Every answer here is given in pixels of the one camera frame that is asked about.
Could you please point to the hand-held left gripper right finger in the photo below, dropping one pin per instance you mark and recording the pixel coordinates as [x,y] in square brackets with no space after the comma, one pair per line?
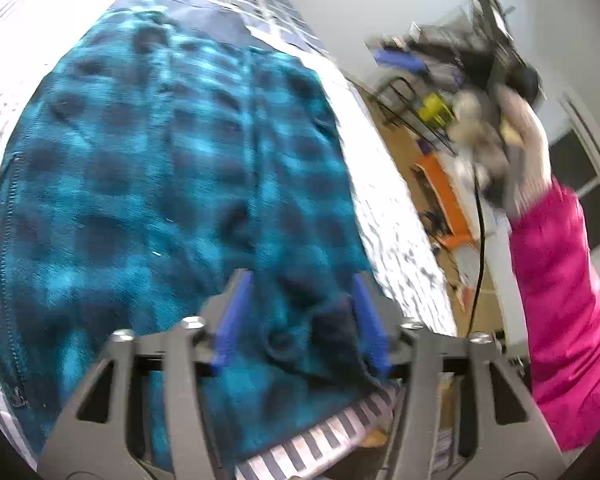
[372,330]

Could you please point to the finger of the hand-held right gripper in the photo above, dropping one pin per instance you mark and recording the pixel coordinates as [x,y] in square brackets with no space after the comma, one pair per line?
[400,60]

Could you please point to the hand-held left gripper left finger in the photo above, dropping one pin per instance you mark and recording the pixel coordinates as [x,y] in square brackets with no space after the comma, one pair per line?
[232,320]

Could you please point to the teal plaid fleece jacket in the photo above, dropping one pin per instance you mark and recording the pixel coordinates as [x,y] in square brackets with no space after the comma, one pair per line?
[155,160]

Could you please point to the person's right forearm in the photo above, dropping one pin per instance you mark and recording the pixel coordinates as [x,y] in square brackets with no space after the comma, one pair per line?
[560,310]

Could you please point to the black metal clothes rack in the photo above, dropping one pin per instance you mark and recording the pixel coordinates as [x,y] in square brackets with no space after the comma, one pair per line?
[393,83]

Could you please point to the person's right hand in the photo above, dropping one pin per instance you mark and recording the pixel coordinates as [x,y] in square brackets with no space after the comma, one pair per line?
[530,150]

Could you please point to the orange ottoman with white cover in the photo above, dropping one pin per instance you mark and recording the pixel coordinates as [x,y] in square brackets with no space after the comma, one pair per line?
[440,185]

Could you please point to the blue checked bedsheet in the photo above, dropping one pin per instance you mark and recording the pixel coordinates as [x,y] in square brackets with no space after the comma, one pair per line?
[275,15]

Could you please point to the dark window with white frame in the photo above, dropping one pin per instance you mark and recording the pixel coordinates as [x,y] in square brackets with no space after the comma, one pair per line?
[575,160]

